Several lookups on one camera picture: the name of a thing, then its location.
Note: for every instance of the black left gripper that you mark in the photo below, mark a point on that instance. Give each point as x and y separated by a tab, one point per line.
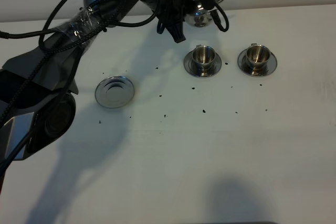
171	17

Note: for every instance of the empty steel saucer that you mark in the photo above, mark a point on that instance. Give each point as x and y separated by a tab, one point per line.
114	92

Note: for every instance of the steel teacup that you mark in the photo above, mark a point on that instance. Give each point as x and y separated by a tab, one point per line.
203	58
257	57

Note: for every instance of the right steel saucer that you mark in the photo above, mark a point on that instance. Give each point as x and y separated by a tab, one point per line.
268	69

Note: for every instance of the left steel saucer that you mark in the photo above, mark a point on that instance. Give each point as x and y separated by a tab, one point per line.
191	69

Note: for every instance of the right steel teacup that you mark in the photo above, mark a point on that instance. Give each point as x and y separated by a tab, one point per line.
257	57

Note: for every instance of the left steel teacup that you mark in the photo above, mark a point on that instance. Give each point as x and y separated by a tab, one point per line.
203	58

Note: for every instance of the stainless steel teapot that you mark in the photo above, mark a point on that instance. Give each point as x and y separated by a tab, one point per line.
197	15

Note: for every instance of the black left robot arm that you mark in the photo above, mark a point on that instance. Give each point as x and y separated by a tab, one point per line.
38	87

